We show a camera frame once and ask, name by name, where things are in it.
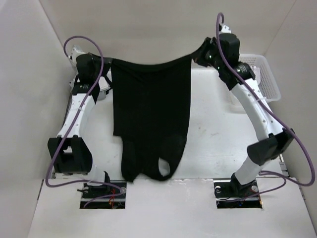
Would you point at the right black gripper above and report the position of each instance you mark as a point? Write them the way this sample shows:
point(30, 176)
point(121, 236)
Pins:
point(199, 57)

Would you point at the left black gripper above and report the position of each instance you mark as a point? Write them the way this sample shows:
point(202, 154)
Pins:
point(106, 62)

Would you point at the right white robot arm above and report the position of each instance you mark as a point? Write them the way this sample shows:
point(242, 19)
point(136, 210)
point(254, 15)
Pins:
point(239, 77)

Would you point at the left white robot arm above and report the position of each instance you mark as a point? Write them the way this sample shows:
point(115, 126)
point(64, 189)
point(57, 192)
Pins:
point(70, 154)

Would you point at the folded black trimmed tank top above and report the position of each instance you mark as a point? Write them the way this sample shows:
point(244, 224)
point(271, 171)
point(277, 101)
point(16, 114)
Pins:
point(109, 82)

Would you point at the crumpled white tank top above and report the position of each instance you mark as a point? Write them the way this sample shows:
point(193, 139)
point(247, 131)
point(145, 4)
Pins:
point(257, 74)

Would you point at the white plastic mesh basket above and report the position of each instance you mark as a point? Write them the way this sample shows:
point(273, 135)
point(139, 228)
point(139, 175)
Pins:
point(268, 85)

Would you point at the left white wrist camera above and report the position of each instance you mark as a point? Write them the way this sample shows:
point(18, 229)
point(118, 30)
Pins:
point(75, 52)

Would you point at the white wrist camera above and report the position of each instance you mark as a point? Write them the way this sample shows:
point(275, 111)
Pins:
point(75, 52)
point(224, 29)

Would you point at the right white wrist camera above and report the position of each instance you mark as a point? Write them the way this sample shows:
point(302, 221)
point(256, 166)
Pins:
point(224, 29)

